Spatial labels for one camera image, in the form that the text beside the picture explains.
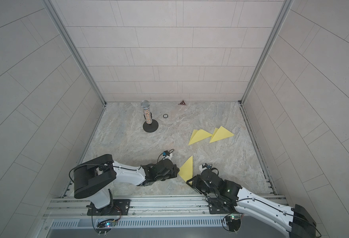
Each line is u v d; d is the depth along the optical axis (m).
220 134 0.94
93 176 0.46
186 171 0.82
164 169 0.64
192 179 0.75
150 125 1.00
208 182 0.59
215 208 0.71
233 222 0.68
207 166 0.75
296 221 0.45
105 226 0.65
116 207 0.69
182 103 1.16
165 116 1.08
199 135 0.94
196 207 0.72
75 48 0.87
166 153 0.79
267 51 0.87
